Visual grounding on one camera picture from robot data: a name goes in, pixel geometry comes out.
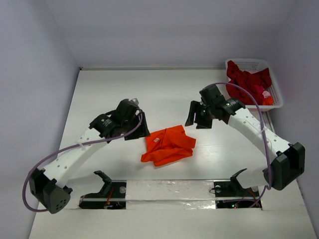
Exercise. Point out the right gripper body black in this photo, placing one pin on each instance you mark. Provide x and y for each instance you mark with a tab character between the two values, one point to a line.
199	114

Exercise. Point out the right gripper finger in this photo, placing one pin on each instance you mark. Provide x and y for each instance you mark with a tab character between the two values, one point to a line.
202	119
191	114

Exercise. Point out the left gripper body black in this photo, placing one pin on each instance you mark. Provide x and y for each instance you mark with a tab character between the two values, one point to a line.
130	125

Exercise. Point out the orange t shirt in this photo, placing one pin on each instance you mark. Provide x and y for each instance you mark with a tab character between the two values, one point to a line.
167	146

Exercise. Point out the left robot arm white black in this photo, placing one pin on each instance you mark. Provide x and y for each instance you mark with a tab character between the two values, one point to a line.
45	188

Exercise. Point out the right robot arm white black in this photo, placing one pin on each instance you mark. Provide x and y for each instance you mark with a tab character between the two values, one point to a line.
285	161

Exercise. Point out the white plastic basket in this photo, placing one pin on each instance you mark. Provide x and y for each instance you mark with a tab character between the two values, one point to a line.
256	65

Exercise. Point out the pink cloth in basket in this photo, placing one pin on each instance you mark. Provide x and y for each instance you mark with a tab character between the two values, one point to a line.
261	91

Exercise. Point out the dark red t shirt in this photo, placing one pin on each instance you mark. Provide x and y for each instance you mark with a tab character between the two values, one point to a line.
247	80

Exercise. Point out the small orange cloth in basket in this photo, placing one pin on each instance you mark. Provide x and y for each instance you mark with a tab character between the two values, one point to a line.
268	101

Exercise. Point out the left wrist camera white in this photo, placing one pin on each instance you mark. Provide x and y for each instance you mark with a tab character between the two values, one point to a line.
134	101

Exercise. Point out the metal rail at table edge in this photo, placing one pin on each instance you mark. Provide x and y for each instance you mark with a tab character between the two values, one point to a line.
267	121

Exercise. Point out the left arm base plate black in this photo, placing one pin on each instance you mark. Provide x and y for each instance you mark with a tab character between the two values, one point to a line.
111	197

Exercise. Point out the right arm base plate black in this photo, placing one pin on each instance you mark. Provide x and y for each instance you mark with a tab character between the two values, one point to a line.
228	195

